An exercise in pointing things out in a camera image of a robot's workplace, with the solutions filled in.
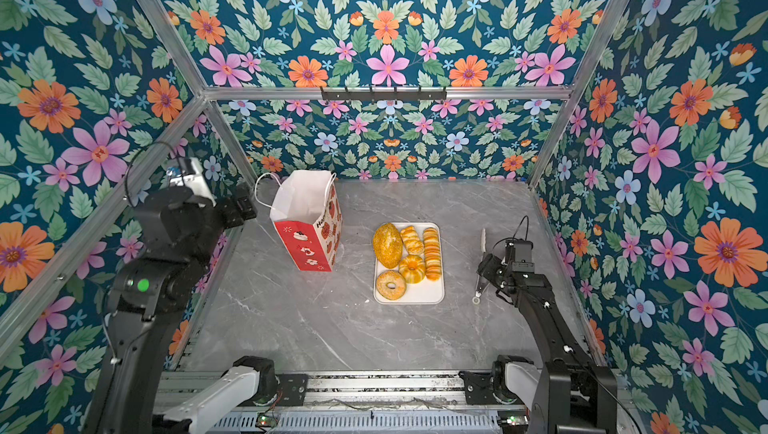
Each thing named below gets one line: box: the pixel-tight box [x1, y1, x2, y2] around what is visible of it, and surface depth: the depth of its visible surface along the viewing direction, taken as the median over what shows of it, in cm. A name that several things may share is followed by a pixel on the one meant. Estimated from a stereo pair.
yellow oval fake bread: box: [373, 222, 403, 269], surface depth 97 cm
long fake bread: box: [423, 227, 442, 282], surface depth 98 cm
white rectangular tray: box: [373, 222, 445, 305], surface depth 92 cm
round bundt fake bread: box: [399, 254, 426, 284], surface depth 93 cm
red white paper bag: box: [254, 170, 343, 273], surface depth 87 cm
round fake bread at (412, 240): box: [400, 225, 424, 255], surface depth 100 cm
